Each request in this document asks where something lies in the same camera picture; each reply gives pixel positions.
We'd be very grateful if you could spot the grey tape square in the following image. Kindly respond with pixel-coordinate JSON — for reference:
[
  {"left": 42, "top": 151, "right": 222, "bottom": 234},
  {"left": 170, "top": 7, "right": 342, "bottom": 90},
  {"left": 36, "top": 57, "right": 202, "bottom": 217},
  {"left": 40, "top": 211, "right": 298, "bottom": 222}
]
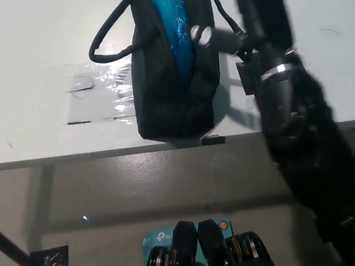
[{"left": 64, "top": 77, "right": 97, "bottom": 95}]

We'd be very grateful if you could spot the black table leg bar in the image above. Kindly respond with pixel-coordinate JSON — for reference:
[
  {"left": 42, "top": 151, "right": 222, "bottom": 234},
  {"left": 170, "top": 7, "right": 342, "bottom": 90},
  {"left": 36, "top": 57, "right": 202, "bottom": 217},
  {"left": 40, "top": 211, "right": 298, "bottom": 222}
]
[{"left": 0, "top": 215, "right": 33, "bottom": 266}]

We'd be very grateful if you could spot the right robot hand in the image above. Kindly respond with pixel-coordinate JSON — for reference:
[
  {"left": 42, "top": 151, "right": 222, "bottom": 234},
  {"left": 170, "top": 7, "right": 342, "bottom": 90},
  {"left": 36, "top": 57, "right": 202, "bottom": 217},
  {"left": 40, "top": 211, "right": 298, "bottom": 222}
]
[{"left": 185, "top": 0, "right": 300, "bottom": 88}]

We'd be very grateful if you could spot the black fabric tote bag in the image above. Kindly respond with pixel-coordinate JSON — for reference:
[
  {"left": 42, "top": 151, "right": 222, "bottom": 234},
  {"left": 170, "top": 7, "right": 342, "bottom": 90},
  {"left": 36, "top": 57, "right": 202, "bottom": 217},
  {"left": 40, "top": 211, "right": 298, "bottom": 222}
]
[{"left": 84, "top": 0, "right": 256, "bottom": 148}]

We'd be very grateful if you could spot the teal tp-link box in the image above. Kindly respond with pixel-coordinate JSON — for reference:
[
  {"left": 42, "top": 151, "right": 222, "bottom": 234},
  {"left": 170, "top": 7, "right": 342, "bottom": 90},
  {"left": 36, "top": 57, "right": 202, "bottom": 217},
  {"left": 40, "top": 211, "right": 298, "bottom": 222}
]
[{"left": 140, "top": 220, "right": 237, "bottom": 266}]

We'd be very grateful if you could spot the small black tape piece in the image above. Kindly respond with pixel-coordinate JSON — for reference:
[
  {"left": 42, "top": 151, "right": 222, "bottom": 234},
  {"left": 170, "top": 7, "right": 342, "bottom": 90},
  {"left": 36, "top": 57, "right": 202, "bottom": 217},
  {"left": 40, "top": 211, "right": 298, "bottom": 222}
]
[{"left": 200, "top": 133, "right": 226, "bottom": 146}]

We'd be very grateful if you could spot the black floor tape patch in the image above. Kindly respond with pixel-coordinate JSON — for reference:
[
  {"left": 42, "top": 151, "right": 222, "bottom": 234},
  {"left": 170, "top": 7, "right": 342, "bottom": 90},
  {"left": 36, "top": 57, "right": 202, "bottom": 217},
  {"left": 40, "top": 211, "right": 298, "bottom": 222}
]
[{"left": 25, "top": 244, "right": 72, "bottom": 266}]

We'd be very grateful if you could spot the clear plastic tape sheet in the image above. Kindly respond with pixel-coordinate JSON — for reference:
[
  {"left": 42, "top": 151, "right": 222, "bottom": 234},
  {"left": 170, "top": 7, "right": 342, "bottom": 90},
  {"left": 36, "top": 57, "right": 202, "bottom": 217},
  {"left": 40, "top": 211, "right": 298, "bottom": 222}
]
[{"left": 61, "top": 56, "right": 141, "bottom": 131}]

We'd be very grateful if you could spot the blue plate stack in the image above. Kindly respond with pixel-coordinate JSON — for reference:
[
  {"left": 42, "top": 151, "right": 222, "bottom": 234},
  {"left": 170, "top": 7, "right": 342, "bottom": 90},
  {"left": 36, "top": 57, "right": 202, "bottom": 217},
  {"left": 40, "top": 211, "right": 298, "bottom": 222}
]
[{"left": 148, "top": 0, "right": 197, "bottom": 87}]

